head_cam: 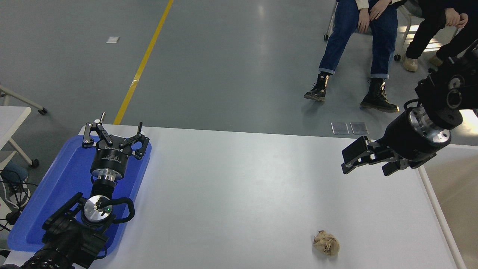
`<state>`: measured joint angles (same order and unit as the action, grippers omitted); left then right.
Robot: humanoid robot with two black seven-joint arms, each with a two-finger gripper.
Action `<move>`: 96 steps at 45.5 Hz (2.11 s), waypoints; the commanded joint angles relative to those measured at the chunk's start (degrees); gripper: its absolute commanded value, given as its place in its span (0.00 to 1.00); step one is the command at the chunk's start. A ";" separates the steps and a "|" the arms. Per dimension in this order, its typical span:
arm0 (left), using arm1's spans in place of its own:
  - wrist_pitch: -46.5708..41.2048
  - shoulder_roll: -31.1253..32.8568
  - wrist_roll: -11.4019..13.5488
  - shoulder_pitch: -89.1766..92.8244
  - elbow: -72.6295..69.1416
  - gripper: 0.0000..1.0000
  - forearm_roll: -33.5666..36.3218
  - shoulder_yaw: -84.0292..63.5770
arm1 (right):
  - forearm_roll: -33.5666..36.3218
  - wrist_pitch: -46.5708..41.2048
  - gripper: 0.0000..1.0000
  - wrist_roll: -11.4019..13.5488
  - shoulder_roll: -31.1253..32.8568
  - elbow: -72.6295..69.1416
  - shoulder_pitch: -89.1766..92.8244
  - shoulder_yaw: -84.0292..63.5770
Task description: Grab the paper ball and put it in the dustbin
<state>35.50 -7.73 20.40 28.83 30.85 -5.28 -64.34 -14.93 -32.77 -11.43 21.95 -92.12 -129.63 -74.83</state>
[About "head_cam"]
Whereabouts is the white chair with casters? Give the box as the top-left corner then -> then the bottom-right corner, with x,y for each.
323,0 -> 374,41
393,0 -> 424,62

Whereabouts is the black cable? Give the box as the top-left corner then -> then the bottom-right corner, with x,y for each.
0,170 -> 38,232

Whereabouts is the person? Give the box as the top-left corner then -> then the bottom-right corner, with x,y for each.
403,0 -> 478,72
304,0 -> 407,113
0,161 -> 30,210

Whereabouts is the white side table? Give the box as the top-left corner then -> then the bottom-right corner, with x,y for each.
0,106 -> 40,168

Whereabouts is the person's black boot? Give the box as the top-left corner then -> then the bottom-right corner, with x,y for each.
360,78 -> 400,113
304,73 -> 331,102

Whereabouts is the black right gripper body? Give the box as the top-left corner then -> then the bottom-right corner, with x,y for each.
379,108 -> 438,169

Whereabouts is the person's right hand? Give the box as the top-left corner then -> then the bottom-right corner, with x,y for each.
357,7 -> 371,34
444,7 -> 464,27

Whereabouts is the tan paper ball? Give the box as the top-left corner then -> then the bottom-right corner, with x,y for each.
313,230 -> 340,256

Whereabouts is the white furniture leg with caster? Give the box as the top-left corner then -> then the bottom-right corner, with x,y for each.
0,84 -> 48,115

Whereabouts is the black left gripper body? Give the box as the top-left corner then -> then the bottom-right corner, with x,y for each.
91,144 -> 131,174

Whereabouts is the blue plastic tray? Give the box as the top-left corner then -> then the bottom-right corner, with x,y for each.
7,134 -> 152,258

